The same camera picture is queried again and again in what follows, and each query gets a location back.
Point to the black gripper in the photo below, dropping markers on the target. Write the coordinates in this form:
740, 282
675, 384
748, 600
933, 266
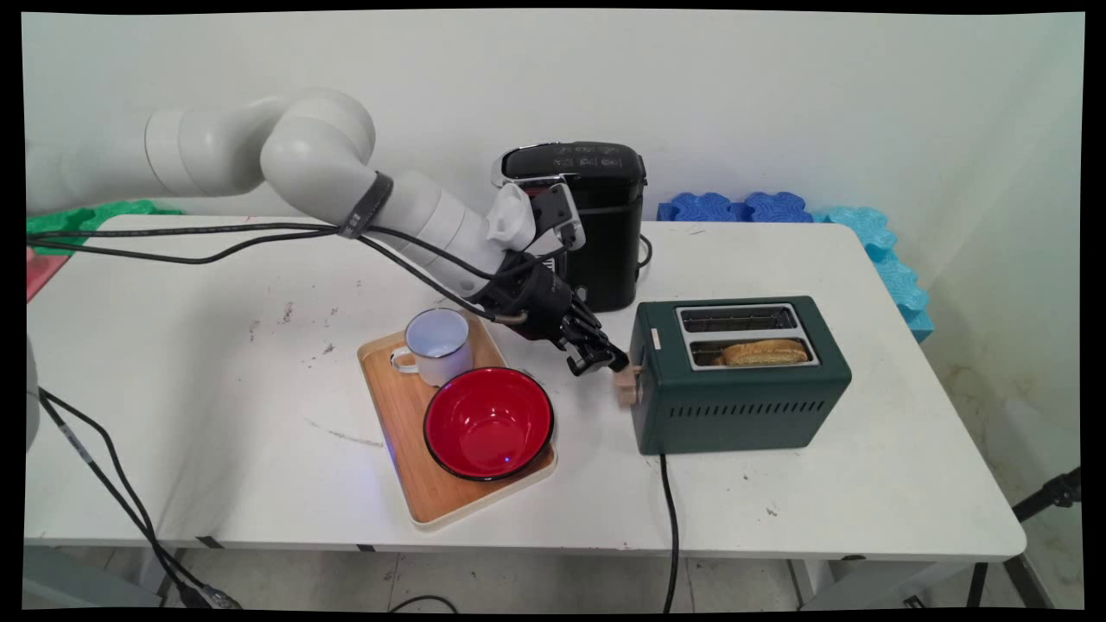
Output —
540, 298

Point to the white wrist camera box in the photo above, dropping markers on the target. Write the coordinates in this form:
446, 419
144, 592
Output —
536, 216

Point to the toasted bread slice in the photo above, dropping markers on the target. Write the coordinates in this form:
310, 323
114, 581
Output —
765, 352

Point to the wooden serving tray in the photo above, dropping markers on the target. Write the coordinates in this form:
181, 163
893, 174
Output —
402, 432

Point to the white enamel mug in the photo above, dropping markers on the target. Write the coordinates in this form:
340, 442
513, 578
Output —
441, 345

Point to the beige toaster lever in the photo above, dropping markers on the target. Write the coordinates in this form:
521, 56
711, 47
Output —
628, 377

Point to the dark green toaster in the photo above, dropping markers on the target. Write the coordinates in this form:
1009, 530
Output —
743, 397

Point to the cyan foam mat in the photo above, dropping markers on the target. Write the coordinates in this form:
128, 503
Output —
894, 276

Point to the green foam mat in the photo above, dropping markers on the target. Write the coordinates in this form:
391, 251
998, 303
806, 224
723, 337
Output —
78, 218

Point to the red enamel bowl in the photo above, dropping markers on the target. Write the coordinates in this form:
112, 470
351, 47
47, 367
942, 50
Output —
488, 423

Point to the pink foam mat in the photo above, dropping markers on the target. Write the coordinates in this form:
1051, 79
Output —
41, 272

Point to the black coffee maker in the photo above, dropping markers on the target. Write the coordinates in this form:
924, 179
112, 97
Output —
609, 225

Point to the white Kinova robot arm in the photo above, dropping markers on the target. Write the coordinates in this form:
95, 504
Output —
320, 160

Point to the black metal table leg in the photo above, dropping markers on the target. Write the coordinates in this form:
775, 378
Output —
170, 566
1024, 583

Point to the black tripod leg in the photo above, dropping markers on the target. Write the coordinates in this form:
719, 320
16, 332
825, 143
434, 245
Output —
1050, 494

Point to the blue foam mat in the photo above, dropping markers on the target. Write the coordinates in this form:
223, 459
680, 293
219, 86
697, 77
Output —
734, 207

